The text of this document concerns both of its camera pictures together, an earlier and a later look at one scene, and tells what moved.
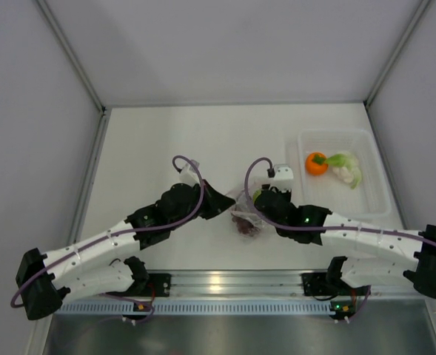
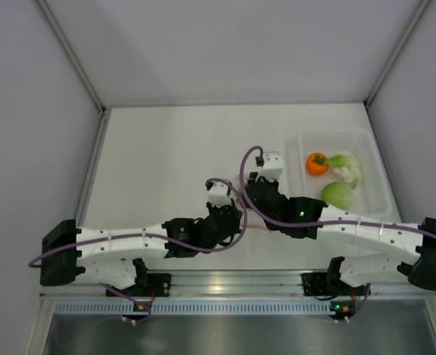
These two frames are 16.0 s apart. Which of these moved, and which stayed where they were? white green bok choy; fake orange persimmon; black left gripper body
Moved: black left gripper body
Stayed: white green bok choy; fake orange persimmon
